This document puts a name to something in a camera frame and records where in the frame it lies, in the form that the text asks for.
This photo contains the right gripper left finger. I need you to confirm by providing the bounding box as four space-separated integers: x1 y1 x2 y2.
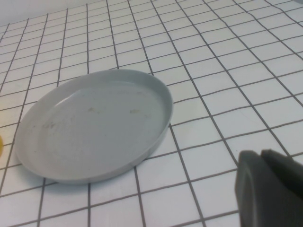
234 150 303 227

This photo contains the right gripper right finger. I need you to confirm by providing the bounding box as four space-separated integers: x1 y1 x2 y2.
260 148 303 201

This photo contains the grey round plate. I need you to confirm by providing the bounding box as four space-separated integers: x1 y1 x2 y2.
14 69 174 185

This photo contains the white grid tablecloth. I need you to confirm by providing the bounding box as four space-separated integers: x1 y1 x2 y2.
0 0 303 227

